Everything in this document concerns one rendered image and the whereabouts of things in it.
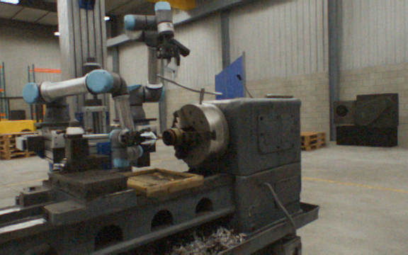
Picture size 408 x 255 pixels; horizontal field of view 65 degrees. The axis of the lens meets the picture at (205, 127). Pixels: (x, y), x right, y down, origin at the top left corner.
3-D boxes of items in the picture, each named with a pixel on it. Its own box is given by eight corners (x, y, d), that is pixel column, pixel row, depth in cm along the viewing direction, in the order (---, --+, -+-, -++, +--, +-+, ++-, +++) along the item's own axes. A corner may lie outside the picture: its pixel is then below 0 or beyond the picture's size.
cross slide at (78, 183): (82, 173, 150) (81, 164, 149) (128, 188, 118) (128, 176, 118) (44, 180, 138) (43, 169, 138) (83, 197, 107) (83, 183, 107)
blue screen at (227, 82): (205, 146, 1057) (202, 75, 1045) (229, 146, 1066) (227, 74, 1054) (227, 169, 648) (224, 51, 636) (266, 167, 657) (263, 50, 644)
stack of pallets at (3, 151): (34, 153, 1051) (32, 131, 1047) (49, 154, 1003) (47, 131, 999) (-9, 159, 947) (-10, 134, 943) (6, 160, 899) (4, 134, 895)
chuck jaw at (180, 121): (189, 131, 168) (181, 111, 172) (194, 126, 165) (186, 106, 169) (172, 132, 161) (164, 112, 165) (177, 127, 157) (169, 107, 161)
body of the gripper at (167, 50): (156, 60, 152) (153, 35, 153) (171, 61, 158) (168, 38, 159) (166, 54, 146) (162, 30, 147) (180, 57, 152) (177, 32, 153)
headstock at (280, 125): (246, 154, 234) (245, 101, 232) (306, 161, 199) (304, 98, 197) (183, 166, 194) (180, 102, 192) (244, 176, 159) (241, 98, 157)
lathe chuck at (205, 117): (180, 151, 184) (188, 97, 177) (219, 172, 163) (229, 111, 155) (168, 153, 178) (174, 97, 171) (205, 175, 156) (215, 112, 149)
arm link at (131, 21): (122, 23, 202) (124, 8, 155) (141, 24, 204) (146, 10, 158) (124, 42, 203) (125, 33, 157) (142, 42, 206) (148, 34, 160)
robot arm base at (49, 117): (41, 122, 193) (40, 105, 193) (67, 121, 202) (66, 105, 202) (45, 122, 181) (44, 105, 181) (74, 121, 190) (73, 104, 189)
